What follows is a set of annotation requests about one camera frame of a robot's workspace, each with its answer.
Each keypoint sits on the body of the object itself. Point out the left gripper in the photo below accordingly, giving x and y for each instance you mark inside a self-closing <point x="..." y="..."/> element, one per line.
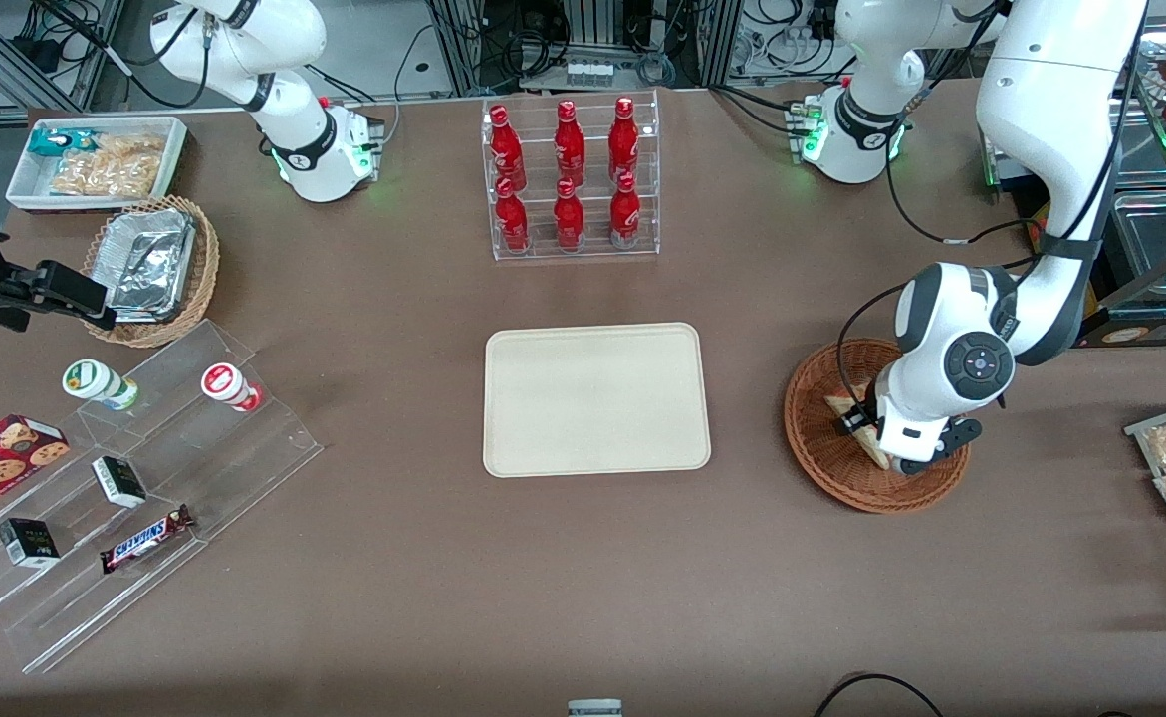
<point x="869" y="410"/>

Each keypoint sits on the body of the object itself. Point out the clear acrylic bottle rack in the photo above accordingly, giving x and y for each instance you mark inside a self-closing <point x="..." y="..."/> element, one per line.
<point x="597" y="244"/>

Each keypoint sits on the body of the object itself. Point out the silver foil container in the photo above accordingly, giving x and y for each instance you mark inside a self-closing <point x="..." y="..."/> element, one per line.
<point x="149" y="264"/>

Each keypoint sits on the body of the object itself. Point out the clear acrylic stepped display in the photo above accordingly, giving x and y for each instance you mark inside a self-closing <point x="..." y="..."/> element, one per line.
<point x="204" y="468"/>

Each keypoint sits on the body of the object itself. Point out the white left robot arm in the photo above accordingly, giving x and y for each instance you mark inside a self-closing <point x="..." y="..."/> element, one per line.
<point x="1050" y="100"/>

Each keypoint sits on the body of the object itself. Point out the triangular sandwich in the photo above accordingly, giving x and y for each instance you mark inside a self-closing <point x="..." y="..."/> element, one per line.
<point x="871" y="448"/>

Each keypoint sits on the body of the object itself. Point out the black yellow food warmer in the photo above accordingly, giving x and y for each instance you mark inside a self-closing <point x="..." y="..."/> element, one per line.
<point x="1155" y="249"/>

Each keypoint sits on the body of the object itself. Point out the small black white box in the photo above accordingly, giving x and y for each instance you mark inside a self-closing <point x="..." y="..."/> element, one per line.
<point x="28" y="543"/>
<point x="119" y="481"/>

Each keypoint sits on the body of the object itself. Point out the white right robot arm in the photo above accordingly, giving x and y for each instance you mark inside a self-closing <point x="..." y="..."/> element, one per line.
<point x="284" y="119"/>

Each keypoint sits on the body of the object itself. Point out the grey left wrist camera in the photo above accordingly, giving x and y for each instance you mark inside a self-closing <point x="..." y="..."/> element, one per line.
<point x="959" y="438"/>

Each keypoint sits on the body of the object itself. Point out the aluminium frame rack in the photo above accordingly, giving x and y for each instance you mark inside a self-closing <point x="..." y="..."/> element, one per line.
<point x="463" y="45"/>

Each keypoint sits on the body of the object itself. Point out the green lid yogurt bottle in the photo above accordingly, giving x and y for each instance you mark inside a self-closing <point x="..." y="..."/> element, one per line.
<point x="95" y="381"/>

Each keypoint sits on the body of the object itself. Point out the tan oval wicker basket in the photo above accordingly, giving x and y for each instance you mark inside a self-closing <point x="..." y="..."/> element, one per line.
<point x="206" y="269"/>

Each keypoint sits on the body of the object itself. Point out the white power strip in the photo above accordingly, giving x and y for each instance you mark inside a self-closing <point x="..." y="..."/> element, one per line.
<point x="588" y="73"/>

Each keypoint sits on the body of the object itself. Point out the clear bag of chips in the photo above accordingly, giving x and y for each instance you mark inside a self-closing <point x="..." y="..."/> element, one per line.
<point x="134" y="145"/>
<point x="105" y="177"/>

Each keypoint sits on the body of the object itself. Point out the brown round wicker basket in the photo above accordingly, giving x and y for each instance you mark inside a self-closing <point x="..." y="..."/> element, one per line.
<point x="821" y="458"/>

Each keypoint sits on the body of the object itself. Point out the teal snack packet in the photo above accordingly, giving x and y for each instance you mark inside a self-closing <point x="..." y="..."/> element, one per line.
<point x="55" y="142"/>

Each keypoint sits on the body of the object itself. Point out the Snickers chocolate bar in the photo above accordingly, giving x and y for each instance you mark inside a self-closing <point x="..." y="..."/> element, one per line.
<point x="144" y="540"/>

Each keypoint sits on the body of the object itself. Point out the white rectangular bin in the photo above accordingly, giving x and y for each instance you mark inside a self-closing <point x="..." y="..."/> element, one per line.
<point x="30" y="189"/>

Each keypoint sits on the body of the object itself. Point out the red cola bottle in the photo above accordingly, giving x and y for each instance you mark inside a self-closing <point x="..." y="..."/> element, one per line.
<point x="625" y="214"/>
<point x="512" y="219"/>
<point x="569" y="219"/>
<point x="506" y="149"/>
<point x="623" y="139"/>
<point x="570" y="144"/>

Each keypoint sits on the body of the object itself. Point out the small grey white device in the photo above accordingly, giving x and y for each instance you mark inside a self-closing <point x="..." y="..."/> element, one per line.
<point x="594" y="708"/>

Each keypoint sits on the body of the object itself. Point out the red lid yogurt bottle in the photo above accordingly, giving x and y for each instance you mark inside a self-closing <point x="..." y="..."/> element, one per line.
<point x="227" y="384"/>

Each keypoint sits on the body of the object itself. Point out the beige rectangular tray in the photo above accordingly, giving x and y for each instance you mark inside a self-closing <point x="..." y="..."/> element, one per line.
<point x="597" y="398"/>

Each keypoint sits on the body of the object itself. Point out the red cookie box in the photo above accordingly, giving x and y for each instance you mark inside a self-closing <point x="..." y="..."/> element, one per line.
<point x="0" y="463"/>

